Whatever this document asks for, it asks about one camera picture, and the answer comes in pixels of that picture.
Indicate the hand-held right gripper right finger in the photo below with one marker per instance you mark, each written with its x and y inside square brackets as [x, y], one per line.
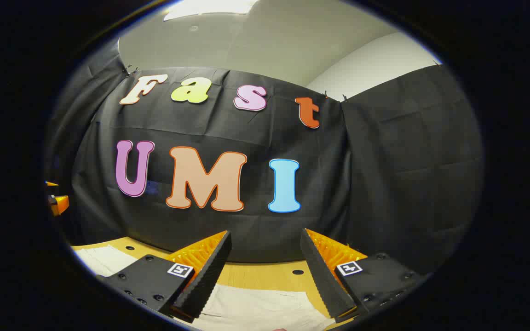
[322, 276]

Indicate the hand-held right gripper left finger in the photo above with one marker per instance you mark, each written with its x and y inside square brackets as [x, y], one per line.
[210, 276]

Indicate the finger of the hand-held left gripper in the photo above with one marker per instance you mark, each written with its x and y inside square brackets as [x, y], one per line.
[51, 184]
[60, 204]

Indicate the white jeans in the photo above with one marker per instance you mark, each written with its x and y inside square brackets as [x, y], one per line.
[265, 308]

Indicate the black backdrop cloth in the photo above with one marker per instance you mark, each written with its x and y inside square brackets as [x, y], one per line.
[384, 161]

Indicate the ceiling light panel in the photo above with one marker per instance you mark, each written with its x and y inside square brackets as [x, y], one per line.
[210, 8]

